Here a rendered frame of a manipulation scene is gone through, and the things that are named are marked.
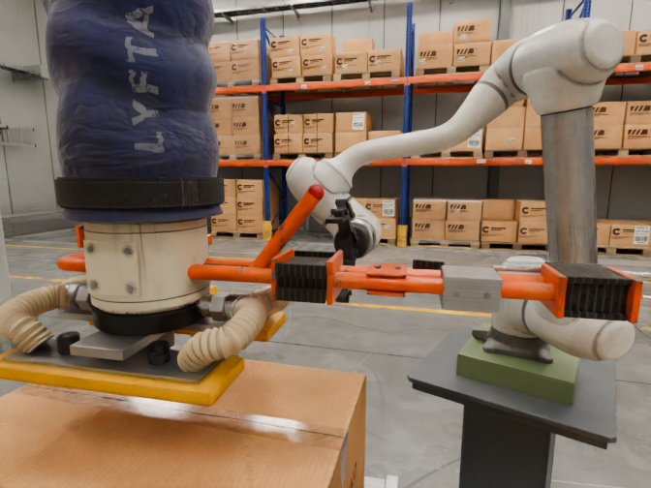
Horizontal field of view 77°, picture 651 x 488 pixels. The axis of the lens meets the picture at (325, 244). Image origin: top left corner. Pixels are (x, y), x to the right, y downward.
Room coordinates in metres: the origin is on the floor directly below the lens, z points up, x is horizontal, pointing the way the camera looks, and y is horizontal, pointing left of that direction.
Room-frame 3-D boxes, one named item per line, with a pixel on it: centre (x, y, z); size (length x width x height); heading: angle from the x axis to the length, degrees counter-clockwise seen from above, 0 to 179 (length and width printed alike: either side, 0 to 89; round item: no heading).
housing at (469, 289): (0.51, -0.19, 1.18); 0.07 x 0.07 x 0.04; 78
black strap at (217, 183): (0.61, 0.27, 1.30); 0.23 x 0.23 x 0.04
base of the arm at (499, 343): (1.16, -0.56, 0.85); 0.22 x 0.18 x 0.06; 63
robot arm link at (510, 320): (1.14, -0.58, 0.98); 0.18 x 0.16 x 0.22; 12
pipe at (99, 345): (0.61, 0.27, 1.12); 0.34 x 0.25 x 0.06; 78
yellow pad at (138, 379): (0.52, 0.29, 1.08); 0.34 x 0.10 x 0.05; 78
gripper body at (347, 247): (0.85, -0.05, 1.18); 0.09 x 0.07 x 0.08; 167
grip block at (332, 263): (0.56, 0.02, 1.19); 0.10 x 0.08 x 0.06; 168
